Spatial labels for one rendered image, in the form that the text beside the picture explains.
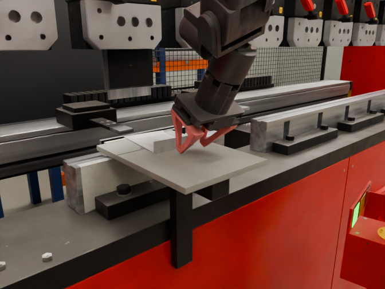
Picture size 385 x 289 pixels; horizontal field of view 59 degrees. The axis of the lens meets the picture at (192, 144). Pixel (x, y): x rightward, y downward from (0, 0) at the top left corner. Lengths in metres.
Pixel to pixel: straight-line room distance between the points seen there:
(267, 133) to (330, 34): 0.39
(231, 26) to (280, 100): 1.10
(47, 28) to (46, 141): 0.38
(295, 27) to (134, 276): 0.75
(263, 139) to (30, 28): 0.68
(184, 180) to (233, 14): 0.23
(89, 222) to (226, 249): 0.32
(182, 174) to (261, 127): 0.54
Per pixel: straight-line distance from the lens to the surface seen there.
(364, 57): 2.72
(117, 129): 0.76
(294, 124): 1.11
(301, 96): 1.64
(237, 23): 0.42
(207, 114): 0.51
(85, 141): 0.94
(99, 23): 0.62
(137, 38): 0.65
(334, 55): 8.47
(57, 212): 0.71
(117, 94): 0.69
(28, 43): 0.58
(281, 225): 0.96
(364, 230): 0.88
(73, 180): 0.67
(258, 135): 1.02
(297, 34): 1.04
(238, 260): 0.86
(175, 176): 0.49
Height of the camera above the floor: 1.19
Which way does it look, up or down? 17 degrees down
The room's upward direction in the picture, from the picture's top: straight up
